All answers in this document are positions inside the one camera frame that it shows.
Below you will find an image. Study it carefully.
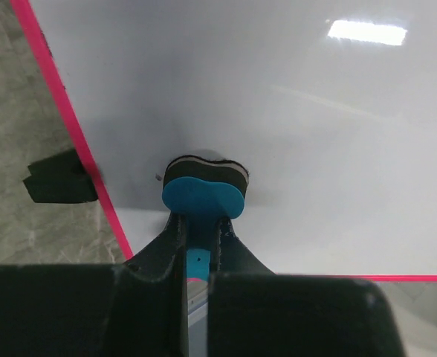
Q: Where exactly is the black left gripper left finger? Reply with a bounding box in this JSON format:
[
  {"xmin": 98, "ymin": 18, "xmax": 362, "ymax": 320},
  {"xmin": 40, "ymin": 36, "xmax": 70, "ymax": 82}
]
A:
[{"xmin": 0, "ymin": 214, "xmax": 188, "ymax": 356}]

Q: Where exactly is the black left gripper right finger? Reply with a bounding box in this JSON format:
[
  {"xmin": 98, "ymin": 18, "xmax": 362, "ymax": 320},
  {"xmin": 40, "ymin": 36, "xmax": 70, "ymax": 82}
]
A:
[{"xmin": 207, "ymin": 218, "xmax": 404, "ymax": 357}]

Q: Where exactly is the blue bone-shaped eraser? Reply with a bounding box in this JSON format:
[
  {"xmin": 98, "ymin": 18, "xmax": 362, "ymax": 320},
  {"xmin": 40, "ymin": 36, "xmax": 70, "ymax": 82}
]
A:
[{"xmin": 161, "ymin": 155, "xmax": 249, "ymax": 281}]

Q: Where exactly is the black whiteboard clip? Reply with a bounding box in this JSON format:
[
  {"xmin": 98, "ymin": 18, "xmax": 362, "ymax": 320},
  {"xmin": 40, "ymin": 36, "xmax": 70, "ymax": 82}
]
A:
[{"xmin": 22, "ymin": 149, "xmax": 98, "ymax": 204}]

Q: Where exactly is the pink-framed whiteboard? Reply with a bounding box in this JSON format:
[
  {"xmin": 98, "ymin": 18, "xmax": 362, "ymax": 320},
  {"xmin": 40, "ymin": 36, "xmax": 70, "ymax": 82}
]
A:
[{"xmin": 12, "ymin": 1, "xmax": 437, "ymax": 275}]

